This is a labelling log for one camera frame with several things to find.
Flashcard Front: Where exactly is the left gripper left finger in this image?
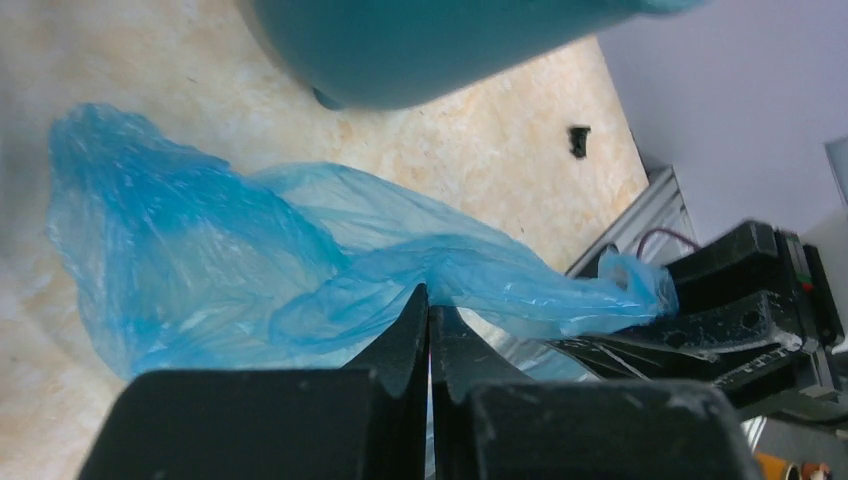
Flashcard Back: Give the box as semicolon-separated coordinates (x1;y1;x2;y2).
79;285;429;479

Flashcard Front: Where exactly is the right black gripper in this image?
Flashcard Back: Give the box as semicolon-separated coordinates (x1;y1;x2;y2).
549;220;847;424

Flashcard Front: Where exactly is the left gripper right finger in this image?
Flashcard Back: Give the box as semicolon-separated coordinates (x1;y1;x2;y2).
429;307;761;479

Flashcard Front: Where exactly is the blue plastic trash bag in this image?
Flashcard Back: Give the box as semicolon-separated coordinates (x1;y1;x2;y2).
47;104;679;379

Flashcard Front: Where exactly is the teal plastic trash bin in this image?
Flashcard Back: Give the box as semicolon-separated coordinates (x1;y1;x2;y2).
241;0;697;111

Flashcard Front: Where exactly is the small black clip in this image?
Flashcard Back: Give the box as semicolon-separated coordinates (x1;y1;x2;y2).
568;125;592;159

